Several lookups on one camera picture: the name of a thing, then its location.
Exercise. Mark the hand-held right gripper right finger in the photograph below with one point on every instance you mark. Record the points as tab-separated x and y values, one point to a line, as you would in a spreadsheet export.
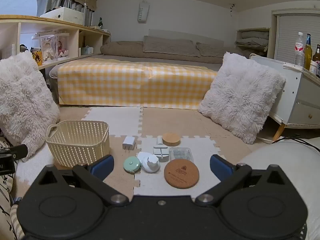
220	166

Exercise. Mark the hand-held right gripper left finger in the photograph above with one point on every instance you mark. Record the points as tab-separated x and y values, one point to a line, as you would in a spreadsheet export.
102	167

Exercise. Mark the green round tape measure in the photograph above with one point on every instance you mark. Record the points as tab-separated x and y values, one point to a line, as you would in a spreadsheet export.
132	165

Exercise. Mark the cream plastic lattice basket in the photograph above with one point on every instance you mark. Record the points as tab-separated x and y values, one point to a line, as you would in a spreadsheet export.
75	145

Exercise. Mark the white charger plug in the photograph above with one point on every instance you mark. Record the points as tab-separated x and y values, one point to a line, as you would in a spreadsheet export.
128	142

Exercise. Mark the round cork coaster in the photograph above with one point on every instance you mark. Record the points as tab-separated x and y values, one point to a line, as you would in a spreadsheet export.
181	173

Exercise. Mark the clear plastic box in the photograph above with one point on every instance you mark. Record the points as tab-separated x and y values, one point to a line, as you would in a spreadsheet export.
181	153

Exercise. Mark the white round gadget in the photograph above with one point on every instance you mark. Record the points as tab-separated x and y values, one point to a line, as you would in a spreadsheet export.
150	165

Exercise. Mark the tape roll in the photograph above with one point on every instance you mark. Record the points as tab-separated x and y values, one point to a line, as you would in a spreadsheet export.
171	138

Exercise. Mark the white plastic clamp tool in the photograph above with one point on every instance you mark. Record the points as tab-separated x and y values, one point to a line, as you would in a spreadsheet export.
160	152

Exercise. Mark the tan foam mat tile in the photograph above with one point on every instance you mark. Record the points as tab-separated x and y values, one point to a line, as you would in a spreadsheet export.
175	121
72	112
117	177

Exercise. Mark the white foam mat tile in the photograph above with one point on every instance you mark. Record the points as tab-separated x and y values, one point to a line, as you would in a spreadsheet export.
30	170
150	182
115	120

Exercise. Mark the cream black printed cloth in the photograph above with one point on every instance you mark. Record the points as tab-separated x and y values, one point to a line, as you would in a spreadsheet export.
6	205

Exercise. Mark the large white fluffy pillow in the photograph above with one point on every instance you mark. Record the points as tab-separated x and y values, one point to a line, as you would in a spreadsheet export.
22	97

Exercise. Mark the square white fluffy pillow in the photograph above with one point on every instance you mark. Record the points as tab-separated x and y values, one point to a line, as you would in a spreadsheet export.
240	95

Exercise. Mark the yellow checked bed cloth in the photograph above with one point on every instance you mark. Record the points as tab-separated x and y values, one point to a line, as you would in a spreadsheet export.
130	82

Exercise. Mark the white wooden cabinet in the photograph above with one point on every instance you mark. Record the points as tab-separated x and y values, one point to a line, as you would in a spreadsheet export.
292	92

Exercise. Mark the orange printed box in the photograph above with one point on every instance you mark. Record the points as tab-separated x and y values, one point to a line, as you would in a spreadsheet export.
37	58

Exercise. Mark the brown bed pillow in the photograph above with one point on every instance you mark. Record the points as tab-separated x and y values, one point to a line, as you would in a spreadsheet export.
170	46
217	50

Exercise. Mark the small pale teal box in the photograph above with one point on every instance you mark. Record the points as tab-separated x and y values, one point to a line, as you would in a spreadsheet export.
86	50

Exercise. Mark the clear doll display case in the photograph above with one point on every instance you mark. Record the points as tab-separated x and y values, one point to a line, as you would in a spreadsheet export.
46	47
63	46

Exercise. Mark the long brown bolster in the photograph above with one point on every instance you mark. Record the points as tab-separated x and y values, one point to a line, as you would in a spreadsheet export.
120	48

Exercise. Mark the folded grey blankets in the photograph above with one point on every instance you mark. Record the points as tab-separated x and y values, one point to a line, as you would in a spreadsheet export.
252	38

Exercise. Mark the wooden shelf unit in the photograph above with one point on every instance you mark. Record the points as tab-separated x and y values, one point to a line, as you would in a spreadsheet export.
72	35

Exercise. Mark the small white jar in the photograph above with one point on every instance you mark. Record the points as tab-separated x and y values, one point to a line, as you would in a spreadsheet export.
313	67

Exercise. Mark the clear red label water bottle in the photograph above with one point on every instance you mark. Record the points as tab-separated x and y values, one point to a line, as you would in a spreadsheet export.
299	50

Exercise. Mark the green glass bottle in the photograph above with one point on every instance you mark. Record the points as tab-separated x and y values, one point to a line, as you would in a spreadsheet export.
100	23

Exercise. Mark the yellow glass bottle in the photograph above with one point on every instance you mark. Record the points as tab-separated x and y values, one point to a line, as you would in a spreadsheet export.
308	52

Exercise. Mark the brown beer bottle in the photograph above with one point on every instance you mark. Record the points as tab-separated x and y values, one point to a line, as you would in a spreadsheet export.
317	57

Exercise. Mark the white louvered closet door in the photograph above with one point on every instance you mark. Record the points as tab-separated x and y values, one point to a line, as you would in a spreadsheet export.
290	32

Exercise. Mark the white storage box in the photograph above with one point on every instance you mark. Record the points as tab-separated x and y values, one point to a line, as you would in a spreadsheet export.
62	15

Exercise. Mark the grey curtain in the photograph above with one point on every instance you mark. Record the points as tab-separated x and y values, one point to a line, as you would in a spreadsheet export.
50	0

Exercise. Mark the small black wall fixture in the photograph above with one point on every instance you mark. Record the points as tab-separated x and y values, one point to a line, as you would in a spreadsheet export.
232	7

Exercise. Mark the white hanging wall sign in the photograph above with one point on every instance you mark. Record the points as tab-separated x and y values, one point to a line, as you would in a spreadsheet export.
143	12

